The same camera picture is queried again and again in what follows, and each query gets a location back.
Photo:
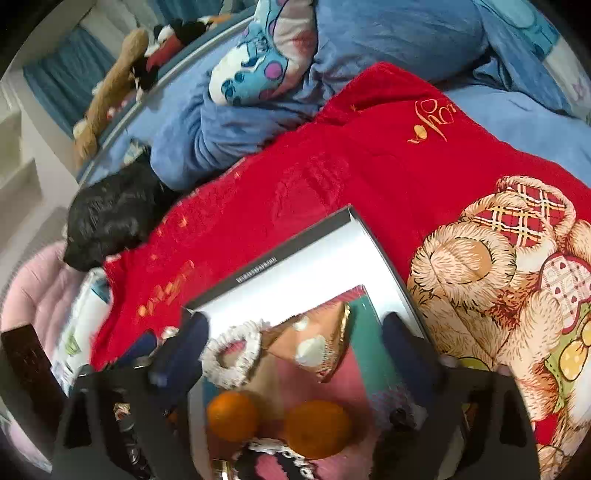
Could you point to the pile of oranges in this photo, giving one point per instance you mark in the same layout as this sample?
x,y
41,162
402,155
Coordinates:
x,y
231,415

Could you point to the black and white plush toy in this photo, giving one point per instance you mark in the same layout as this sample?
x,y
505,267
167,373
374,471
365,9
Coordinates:
x,y
141,74

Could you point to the blue duvet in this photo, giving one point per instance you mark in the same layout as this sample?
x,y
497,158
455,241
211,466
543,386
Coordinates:
x,y
392,32

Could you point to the black white-lined storage box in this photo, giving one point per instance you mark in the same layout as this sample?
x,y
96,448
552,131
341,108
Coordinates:
x,y
300,272

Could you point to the black puffer jacket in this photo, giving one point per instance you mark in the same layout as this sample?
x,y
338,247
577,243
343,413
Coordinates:
x,y
111,212

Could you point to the blue curtain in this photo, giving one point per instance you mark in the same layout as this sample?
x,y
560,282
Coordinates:
x,y
64,69

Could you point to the grey bed rail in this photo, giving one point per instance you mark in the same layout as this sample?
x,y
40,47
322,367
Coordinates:
x,y
134,107

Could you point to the pink and teal notebook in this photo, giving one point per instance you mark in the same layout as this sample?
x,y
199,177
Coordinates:
x,y
369,341

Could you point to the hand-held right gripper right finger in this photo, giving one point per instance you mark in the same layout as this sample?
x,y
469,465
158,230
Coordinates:
x,y
406,350

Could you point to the black and white lace scrunchie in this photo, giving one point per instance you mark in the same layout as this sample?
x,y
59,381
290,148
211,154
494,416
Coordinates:
x,y
277,450

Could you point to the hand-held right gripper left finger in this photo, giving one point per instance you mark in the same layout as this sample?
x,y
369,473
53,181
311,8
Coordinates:
x,y
184,341

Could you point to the brown plush toy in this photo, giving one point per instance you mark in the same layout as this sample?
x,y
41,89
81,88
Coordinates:
x,y
115,78

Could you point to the white printed pillow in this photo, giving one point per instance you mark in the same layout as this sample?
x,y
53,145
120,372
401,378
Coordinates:
x,y
87,314

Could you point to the brown polka dot pouch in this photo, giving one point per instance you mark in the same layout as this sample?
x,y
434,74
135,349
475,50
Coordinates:
x,y
304,341

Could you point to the red bear print blanket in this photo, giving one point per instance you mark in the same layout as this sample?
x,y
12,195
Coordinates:
x,y
346,152

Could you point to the pink quilt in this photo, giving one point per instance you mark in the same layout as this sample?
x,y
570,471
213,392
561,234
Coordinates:
x,y
41,286

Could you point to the blue bed sheet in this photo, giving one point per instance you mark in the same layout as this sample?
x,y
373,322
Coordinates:
x,y
531,134

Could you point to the blue cartoon print pillow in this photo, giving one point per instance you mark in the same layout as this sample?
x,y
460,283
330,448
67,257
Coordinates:
x,y
540,23

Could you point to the red and black plush toy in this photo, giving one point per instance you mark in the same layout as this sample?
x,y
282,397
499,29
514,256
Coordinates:
x,y
171,46

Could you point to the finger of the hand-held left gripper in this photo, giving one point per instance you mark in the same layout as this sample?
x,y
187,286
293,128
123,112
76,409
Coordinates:
x,y
138,348

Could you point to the blue cartoon print blanket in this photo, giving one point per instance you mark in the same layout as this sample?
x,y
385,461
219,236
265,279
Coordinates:
x,y
249,60

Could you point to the white shelf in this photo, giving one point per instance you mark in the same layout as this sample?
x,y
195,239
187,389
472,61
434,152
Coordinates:
x,y
18,175

